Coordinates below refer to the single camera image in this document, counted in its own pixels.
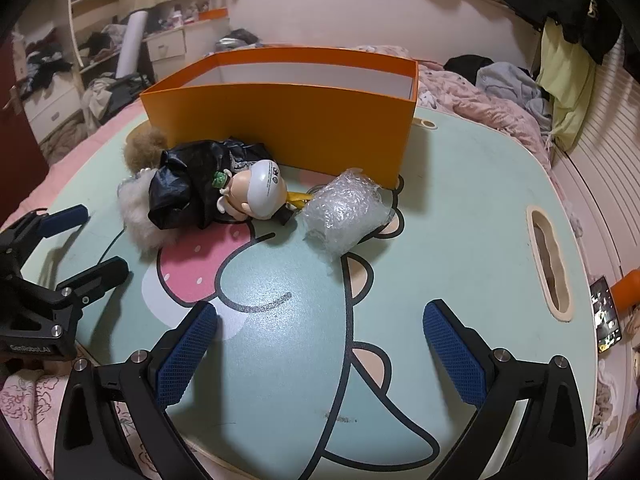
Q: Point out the dark patterned pouch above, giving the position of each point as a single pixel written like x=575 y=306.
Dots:
x=240 y=37

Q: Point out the dark red door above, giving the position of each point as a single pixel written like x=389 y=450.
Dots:
x=20 y=125

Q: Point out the white rolled mat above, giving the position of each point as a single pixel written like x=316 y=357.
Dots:
x=131 y=45

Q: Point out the crumpled clothes pile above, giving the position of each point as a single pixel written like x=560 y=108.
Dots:
x=100 y=100

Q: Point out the pink floral quilt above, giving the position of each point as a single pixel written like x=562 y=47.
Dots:
x=25 y=400

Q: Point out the white louvered shutter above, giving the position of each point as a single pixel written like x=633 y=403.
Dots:
x=600 y=170

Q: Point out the black crumpled garment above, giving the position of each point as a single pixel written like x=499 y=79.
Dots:
x=467 y=65

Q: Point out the cartoon printed lap table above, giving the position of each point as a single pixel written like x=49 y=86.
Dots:
x=475 y=185

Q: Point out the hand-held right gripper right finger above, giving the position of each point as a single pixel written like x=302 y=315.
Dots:
x=457 y=355

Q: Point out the pink bed sheet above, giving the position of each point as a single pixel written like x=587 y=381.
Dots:
x=100 y=132

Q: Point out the smartphone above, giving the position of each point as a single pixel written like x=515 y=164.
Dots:
x=606 y=315

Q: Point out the white fluffy hair claw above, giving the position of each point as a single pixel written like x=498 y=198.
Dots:
x=137 y=220

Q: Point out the orange cardboard box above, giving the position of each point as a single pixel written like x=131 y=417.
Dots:
x=300 y=125

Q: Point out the orange bottle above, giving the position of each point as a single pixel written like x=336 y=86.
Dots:
x=629 y=290

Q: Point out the bubble wrap bundle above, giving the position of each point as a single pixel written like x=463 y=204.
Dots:
x=340 y=210

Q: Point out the white helmet figurine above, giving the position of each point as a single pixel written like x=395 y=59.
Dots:
x=265 y=187

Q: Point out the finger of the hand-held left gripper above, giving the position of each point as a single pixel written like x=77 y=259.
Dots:
x=65 y=220
x=100 y=272

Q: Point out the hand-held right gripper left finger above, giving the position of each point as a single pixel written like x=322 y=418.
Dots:
x=182 y=355

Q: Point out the yellow-green hanging garment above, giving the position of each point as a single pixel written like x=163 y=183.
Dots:
x=565 y=80

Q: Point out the black plastic bag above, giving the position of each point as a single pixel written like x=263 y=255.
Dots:
x=185 y=190

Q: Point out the white drawer unit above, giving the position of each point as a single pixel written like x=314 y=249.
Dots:
x=50 y=105

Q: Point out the white bedside cabinet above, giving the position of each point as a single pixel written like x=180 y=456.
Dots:
x=165 y=47

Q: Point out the brown fur ball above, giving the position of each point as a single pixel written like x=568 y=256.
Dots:
x=142 y=147

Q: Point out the grey crumpled garment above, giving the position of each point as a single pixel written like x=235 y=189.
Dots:
x=510 y=85

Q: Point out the pink wrinkled blanket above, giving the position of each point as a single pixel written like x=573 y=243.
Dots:
x=450 y=95

